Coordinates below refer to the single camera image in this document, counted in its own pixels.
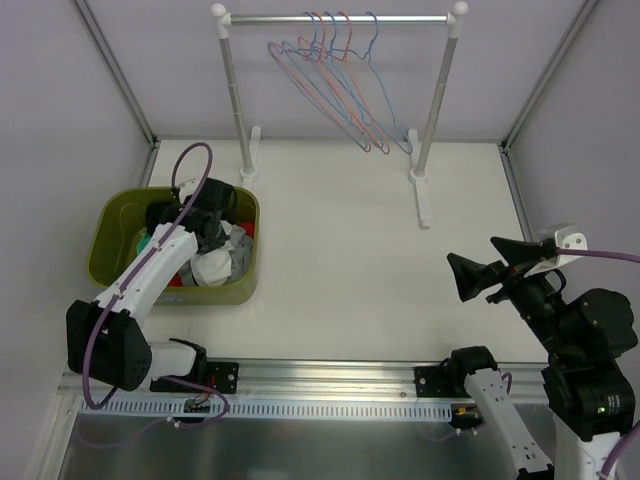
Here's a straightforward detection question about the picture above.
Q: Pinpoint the black tank top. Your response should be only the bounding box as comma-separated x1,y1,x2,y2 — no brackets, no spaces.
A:
143,199,236,251

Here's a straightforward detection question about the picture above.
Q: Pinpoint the white tank top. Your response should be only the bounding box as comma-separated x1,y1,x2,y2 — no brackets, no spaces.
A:
190,220,235,287

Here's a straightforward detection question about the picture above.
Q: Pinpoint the grey tank top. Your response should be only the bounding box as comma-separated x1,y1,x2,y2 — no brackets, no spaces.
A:
179,234,255,287

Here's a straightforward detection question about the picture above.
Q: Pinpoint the green tank top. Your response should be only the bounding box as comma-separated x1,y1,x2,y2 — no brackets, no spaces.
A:
135,234,151,255

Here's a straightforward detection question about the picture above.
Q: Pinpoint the red tank top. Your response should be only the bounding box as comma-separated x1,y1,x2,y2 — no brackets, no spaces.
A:
169,222,257,290

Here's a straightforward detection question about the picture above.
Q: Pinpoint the light blue wire hanger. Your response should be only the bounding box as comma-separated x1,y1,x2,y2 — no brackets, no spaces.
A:
267,12,369,151

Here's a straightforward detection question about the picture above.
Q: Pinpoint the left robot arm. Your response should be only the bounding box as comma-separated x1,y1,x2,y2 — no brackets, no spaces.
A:
66,178,237,391

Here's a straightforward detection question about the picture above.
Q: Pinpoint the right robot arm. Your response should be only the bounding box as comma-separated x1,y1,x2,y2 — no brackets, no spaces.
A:
444,230,639,479

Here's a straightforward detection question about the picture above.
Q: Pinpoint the light blue hanger rack end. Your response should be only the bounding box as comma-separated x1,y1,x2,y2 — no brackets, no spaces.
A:
345,11,414,154

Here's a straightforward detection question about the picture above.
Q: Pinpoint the white and silver clothes rack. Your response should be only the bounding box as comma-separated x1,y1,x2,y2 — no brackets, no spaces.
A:
211,1,469,229

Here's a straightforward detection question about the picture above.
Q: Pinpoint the olive green plastic basket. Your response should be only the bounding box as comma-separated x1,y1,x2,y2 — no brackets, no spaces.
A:
87,186,258,306

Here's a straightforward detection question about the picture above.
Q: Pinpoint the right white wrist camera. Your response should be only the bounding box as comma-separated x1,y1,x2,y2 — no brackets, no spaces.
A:
525,223,588,277

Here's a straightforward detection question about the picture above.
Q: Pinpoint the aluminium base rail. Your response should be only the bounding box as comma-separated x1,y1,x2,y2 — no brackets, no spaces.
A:
56,359,546,404

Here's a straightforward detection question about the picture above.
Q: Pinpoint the white slotted cable duct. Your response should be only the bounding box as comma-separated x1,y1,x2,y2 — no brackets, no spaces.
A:
96,396,453,423

